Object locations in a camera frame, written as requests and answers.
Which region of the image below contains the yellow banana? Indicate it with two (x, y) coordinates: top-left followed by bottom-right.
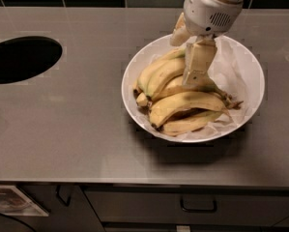
(149, 91), (241, 129)
(133, 75), (230, 107)
(159, 110), (222, 136)
(145, 58), (185, 99)
(132, 47), (185, 96)

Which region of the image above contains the grey cabinet door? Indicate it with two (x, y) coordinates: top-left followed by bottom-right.
(20, 185), (104, 232)

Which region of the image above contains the yellow banana back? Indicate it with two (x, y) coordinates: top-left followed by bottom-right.
(132, 47), (185, 96)

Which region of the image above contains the white round bowl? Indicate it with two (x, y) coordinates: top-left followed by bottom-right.
(121, 32), (266, 144)

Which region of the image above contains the grey drawer front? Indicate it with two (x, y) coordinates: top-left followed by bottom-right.
(85, 188), (289, 227)

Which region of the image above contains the black drawer handle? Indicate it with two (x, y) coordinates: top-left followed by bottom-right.
(180, 196), (217, 214)

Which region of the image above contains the paper sheet on cabinet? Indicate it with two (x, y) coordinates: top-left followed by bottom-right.
(0, 185), (49, 217)

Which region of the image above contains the black cabinet door handle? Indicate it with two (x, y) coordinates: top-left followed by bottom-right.
(55, 185), (72, 207)

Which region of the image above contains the yellow banana bottom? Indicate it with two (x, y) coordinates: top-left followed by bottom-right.
(159, 110), (222, 136)

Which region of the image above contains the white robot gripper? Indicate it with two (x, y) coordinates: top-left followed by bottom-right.
(170, 0), (244, 86)

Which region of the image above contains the black round counter hole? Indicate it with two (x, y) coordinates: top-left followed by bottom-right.
(0, 36), (63, 84)

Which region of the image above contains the black cable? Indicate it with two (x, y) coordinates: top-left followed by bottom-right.
(0, 210), (39, 232)

